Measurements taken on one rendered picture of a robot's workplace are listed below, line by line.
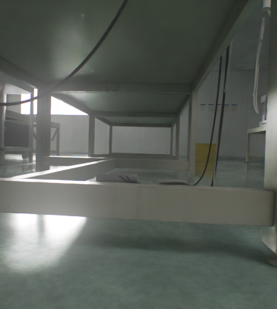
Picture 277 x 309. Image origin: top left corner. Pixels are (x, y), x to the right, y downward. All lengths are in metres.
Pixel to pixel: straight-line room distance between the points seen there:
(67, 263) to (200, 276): 0.25
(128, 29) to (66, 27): 0.25
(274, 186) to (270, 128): 0.12
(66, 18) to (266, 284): 1.04
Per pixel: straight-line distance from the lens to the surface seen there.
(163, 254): 0.57
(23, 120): 4.54
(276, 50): 0.61
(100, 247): 0.60
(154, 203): 0.51
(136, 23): 1.10
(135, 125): 4.73
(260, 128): 5.45
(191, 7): 1.01
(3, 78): 3.24
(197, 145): 6.43
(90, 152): 3.35
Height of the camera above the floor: 0.22
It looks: 1 degrees down
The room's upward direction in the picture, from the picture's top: 2 degrees clockwise
